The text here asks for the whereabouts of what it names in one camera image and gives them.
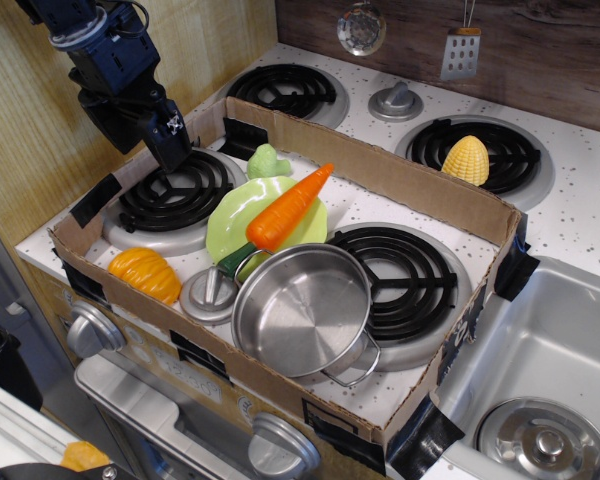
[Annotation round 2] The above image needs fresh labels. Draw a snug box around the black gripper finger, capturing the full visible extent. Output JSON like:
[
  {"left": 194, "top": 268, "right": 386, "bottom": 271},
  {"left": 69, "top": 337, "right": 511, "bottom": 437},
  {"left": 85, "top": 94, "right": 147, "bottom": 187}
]
[{"left": 144, "top": 99, "right": 192, "bottom": 173}]

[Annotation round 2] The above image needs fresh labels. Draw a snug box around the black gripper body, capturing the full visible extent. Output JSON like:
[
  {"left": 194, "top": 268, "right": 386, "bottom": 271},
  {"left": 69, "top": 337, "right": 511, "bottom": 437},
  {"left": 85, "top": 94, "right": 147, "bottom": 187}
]
[{"left": 69, "top": 31, "right": 168, "bottom": 153}]

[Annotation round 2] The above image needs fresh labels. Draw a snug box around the orange toy carrot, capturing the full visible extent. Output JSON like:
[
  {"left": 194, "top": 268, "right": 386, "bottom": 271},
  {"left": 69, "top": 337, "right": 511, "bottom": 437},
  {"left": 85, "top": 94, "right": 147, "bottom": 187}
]
[{"left": 216, "top": 163, "right": 334, "bottom": 277}]

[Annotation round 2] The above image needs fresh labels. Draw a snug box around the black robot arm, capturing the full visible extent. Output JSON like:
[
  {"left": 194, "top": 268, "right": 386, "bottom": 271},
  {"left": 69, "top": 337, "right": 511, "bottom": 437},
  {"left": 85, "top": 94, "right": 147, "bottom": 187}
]
[{"left": 18, "top": 0, "right": 192, "bottom": 172}]

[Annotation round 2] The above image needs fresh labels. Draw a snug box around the light green plate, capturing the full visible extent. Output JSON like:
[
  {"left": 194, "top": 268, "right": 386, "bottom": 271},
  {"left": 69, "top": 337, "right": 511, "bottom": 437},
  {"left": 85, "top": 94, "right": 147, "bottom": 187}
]
[{"left": 206, "top": 176, "right": 327, "bottom": 280}]

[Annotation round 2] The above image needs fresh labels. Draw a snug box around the front left black burner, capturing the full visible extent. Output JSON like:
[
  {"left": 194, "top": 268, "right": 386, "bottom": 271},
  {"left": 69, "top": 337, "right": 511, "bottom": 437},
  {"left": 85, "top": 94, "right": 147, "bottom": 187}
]
[{"left": 103, "top": 148, "right": 247, "bottom": 257}]

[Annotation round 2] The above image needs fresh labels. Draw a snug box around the black burner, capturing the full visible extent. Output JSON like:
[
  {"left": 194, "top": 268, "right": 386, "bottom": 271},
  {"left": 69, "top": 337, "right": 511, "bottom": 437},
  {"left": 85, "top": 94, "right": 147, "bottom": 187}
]
[
  {"left": 216, "top": 64, "right": 349, "bottom": 129},
  {"left": 103, "top": 148, "right": 247, "bottom": 257},
  {"left": 395, "top": 115, "right": 555, "bottom": 212},
  {"left": 327, "top": 222, "right": 472, "bottom": 372}
]

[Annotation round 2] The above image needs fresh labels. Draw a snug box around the cardboard fence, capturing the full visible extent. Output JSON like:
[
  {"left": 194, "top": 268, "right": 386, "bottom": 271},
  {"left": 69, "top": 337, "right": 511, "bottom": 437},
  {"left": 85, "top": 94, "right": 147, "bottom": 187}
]
[{"left": 49, "top": 99, "right": 526, "bottom": 479}]

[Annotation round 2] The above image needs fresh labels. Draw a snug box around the green toy vegetable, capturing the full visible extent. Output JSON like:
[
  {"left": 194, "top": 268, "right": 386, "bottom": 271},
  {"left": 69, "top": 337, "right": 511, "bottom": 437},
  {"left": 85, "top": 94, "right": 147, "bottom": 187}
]
[{"left": 247, "top": 144, "right": 292, "bottom": 180}]

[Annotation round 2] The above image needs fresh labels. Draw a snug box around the orange toy pumpkin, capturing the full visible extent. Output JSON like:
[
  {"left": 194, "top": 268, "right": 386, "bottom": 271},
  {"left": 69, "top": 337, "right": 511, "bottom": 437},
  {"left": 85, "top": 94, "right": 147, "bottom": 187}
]
[{"left": 107, "top": 247, "right": 182, "bottom": 305}]

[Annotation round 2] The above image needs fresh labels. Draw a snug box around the back left black burner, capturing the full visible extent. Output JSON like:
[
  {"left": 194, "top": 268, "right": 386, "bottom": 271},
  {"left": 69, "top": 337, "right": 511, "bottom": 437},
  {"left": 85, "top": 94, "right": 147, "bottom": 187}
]
[{"left": 216, "top": 64, "right": 349, "bottom": 129}]

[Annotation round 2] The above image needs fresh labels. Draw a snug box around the silver stove knob front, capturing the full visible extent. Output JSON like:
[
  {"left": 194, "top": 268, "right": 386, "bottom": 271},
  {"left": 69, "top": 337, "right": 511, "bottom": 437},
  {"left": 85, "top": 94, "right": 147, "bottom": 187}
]
[{"left": 179, "top": 267, "right": 238, "bottom": 325}]

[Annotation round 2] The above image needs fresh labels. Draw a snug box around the silver stove knob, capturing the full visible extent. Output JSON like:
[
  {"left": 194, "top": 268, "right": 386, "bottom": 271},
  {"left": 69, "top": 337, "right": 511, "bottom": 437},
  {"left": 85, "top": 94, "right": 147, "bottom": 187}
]
[
  {"left": 179, "top": 267, "right": 238, "bottom": 325},
  {"left": 368, "top": 81, "right": 424, "bottom": 122}
]

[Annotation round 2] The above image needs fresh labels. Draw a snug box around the left oven knob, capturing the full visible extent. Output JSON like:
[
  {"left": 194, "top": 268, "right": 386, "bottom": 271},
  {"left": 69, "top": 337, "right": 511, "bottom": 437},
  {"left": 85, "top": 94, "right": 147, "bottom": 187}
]
[{"left": 67, "top": 300, "right": 126, "bottom": 359}]

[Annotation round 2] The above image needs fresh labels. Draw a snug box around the oven knob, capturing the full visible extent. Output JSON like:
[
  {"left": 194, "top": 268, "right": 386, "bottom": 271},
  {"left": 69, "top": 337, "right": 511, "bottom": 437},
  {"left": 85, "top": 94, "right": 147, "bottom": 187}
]
[
  {"left": 248, "top": 412, "right": 321, "bottom": 480},
  {"left": 67, "top": 300, "right": 126, "bottom": 359}
]

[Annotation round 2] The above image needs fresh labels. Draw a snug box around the hanging metal strainer ladle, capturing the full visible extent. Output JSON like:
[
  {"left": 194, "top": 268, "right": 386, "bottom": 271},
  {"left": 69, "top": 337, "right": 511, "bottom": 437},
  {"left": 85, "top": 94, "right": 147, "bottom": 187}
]
[{"left": 336, "top": 1, "right": 387, "bottom": 57}]

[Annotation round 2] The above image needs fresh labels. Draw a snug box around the stainless steel pot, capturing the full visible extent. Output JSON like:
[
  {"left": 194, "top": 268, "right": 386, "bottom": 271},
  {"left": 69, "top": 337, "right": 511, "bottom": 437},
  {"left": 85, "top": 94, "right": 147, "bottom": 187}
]
[{"left": 231, "top": 244, "right": 381, "bottom": 388}]

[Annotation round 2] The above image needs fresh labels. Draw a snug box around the silver stove knob back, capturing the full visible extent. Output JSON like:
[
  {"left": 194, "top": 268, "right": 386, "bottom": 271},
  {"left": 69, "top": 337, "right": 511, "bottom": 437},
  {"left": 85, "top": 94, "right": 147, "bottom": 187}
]
[{"left": 368, "top": 81, "right": 424, "bottom": 122}]

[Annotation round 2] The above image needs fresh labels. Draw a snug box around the front right black burner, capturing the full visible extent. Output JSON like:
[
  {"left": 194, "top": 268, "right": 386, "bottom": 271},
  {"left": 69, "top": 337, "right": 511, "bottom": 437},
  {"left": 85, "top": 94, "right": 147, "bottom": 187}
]
[{"left": 327, "top": 222, "right": 472, "bottom": 372}]

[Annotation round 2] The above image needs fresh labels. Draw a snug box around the hanging metal spatula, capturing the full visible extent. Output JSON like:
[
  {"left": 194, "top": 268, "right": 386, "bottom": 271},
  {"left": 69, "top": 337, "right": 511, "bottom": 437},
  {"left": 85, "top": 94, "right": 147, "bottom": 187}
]
[{"left": 440, "top": 1, "right": 482, "bottom": 81}]

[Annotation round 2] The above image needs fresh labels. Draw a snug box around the yellow toy corn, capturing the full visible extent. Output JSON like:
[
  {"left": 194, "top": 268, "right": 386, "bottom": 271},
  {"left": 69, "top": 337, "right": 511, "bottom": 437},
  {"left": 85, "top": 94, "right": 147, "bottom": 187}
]
[{"left": 442, "top": 135, "right": 490, "bottom": 186}]

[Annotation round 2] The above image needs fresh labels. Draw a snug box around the orange object bottom left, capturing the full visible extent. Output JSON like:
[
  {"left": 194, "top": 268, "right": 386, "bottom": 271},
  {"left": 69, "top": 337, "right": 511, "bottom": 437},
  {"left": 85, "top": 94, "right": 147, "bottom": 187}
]
[{"left": 59, "top": 440, "right": 111, "bottom": 472}]

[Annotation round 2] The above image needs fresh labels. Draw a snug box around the right oven knob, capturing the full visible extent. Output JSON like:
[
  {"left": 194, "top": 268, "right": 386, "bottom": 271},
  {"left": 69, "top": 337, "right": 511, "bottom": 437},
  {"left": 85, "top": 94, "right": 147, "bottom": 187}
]
[{"left": 248, "top": 412, "right": 321, "bottom": 480}]

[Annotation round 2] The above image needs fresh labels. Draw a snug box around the back right black burner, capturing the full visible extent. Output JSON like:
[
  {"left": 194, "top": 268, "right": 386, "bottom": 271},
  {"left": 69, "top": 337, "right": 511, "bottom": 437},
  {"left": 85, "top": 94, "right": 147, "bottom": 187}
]
[{"left": 395, "top": 115, "right": 555, "bottom": 212}]

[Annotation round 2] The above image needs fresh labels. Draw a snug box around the silver sink basin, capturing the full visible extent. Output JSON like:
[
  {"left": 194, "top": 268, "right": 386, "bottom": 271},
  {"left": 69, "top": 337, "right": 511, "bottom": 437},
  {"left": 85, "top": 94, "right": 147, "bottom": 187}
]
[{"left": 387, "top": 257, "right": 600, "bottom": 479}]

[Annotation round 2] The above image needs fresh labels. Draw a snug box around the metal lid in sink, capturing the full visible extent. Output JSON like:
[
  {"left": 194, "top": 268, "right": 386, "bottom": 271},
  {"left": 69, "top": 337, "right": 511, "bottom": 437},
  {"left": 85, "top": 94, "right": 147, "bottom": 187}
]
[{"left": 474, "top": 397, "right": 600, "bottom": 479}]

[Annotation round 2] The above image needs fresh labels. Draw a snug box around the silver oven door handle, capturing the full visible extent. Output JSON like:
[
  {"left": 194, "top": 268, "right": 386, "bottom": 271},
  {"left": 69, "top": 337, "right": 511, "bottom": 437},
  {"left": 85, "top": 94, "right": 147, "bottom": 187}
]
[{"left": 74, "top": 355, "right": 255, "bottom": 479}]

